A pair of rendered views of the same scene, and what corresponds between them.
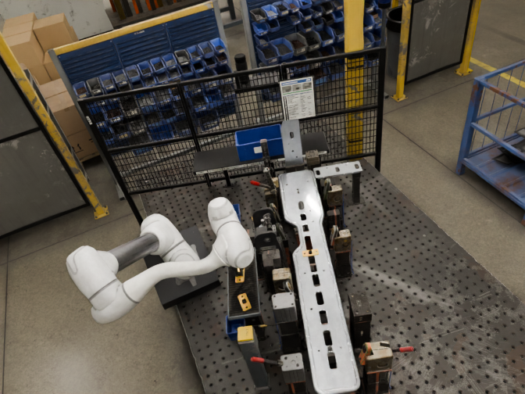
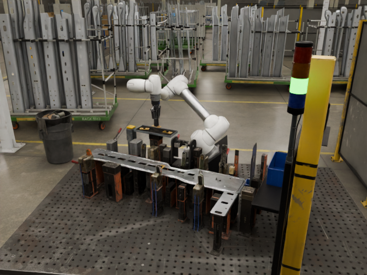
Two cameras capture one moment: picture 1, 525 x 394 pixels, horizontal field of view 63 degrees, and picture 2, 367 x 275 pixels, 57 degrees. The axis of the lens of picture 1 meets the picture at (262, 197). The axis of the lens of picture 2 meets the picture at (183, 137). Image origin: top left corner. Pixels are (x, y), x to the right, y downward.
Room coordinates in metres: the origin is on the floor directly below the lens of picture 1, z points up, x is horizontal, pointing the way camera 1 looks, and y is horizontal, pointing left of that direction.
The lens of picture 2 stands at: (2.44, -2.34, 2.23)
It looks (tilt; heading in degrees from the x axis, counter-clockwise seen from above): 22 degrees down; 112
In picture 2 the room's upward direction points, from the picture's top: straight up
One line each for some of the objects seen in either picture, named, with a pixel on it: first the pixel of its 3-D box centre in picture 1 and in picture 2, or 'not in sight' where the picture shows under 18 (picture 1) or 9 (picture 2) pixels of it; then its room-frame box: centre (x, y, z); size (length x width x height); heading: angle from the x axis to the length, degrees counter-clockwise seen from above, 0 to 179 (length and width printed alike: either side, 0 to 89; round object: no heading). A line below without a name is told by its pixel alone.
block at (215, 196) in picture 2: (328, 198); (215, 214); (1.93, -0.41, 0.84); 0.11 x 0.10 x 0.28; 86
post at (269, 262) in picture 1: (273, 285); (163, 165); (1.32, 0.04, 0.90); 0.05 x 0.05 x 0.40; 86
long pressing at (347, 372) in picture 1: (312, 256); (158, 167); (1.38, -0.19, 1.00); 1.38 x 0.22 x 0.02; 176
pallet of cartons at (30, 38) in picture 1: (51, 62); not in sight; (5.95, 2.46, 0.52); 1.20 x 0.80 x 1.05; 13
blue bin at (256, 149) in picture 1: (259, 142); (282, 169); (2.31, -0.05, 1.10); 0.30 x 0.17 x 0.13; 87
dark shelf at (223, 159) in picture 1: (259, 152); (280, 178); (2.31, -0.04, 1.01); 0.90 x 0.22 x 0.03; 86
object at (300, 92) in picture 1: (298, 98); not in sight; (2.41, -0.35, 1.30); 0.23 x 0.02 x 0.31; 86
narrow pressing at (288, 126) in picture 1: (291, 143); (253, 166); (2.13, -0.24, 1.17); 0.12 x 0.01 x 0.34; 86
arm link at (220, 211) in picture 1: (223, 217); (153, 83); (1.19, 0.16, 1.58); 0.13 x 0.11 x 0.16; 16
